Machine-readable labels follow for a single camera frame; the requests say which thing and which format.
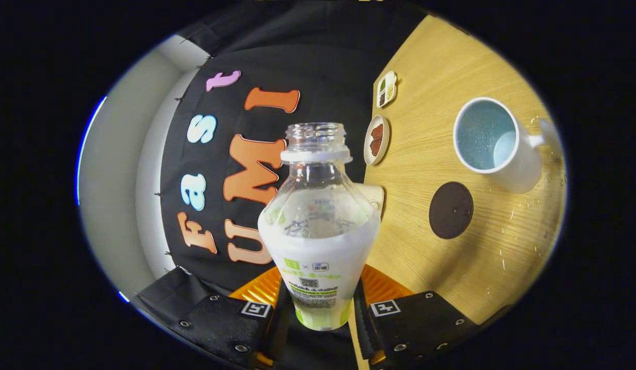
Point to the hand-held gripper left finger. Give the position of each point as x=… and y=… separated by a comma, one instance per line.
x=220, y=321

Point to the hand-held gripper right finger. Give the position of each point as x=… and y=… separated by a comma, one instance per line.
x=426, y=321

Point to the dark brown round coaster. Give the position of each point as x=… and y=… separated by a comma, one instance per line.
x=451, y=210

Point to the clear plastic juice bottle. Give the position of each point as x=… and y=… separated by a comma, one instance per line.
x=318, y=246

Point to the white cup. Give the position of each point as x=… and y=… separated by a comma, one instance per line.
x=521, y=172

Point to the wooden table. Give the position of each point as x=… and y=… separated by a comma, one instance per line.
x=415, y=252

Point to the short ceiling light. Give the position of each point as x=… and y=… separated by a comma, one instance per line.
x=124, y=297

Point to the cream toaster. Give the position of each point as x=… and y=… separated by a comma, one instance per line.
x=375, y=195

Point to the small white round plate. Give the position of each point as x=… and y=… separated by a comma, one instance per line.
x=376, y=140

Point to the long ceiling light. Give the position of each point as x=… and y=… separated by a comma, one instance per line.
x=84, y=149

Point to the white divided tray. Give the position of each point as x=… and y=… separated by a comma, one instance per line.
x=386, y=90

